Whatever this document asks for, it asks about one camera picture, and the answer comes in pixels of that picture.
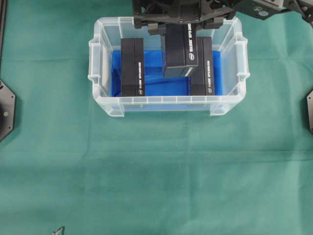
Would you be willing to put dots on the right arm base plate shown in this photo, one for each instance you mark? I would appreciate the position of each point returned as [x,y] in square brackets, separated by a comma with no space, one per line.
[310,110]

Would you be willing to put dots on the small metal hex key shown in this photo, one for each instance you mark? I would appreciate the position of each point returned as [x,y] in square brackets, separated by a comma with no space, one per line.
[59,231]

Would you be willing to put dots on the green table cloth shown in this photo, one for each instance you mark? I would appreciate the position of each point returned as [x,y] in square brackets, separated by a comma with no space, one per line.
[67,163]

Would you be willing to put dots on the black box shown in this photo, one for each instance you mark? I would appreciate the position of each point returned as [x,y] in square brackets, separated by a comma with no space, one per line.
[132,67]
[179,50]
[201,81]

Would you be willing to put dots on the clear plastic storage case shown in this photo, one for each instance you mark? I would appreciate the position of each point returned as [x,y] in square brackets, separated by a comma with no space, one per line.
[228,40]

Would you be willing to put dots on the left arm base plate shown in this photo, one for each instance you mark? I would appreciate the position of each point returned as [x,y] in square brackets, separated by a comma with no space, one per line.
[7,110]

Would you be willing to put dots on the black table edge rail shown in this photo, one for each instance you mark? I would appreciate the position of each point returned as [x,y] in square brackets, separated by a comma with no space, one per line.
[3,8]

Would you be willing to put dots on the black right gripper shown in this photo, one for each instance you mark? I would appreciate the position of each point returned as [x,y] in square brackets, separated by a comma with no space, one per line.
[155,14]

